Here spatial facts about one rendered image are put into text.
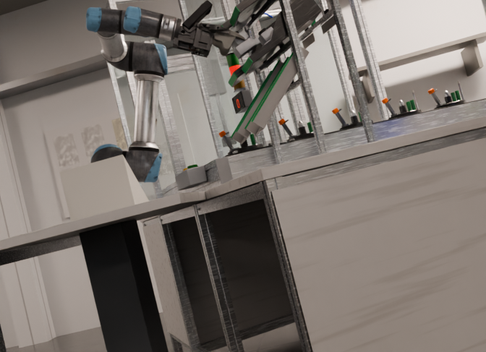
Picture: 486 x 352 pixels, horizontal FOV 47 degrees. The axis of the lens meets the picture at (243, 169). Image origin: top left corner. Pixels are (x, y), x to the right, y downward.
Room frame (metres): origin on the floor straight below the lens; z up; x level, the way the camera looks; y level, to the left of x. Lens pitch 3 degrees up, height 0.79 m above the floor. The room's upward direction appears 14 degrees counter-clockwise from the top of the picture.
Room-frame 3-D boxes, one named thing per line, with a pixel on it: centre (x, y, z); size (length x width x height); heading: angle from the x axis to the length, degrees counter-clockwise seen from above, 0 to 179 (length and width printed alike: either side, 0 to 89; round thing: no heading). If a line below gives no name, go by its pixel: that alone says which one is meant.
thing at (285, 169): (2.30, -0.45, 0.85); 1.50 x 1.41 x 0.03; 20
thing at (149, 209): (2.02, 0.47, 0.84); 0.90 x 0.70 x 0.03; 172
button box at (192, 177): (2.16, 0.20, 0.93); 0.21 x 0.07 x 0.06; 20
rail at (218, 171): (2.36, 0.21, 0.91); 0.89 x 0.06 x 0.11; 20
